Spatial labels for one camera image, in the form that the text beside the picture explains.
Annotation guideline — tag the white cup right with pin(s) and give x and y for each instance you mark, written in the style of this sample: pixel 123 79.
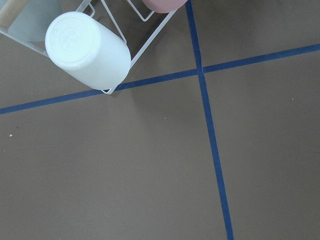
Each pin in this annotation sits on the white cup right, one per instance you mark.
pixel 87 50

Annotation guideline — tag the pink cup top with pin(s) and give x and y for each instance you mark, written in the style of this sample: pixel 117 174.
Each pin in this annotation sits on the pink cup top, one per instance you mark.
pixel 164 6

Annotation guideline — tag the grey cup bottom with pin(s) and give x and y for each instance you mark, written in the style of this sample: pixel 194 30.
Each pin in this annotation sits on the grey cup bottom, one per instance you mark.
pixel 32 23

